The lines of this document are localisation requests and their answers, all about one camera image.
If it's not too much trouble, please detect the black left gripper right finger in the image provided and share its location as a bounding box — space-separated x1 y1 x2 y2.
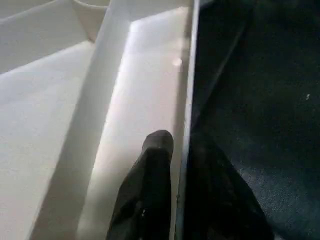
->
181 131 275 240

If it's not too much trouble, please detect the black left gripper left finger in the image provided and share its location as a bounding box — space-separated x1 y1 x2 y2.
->
106 130 175 240

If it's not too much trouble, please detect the white plastic table top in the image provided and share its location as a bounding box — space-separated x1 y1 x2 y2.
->
0 0 201 240

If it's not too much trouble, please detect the black work mat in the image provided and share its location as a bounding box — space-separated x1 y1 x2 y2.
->
182 0 320 240

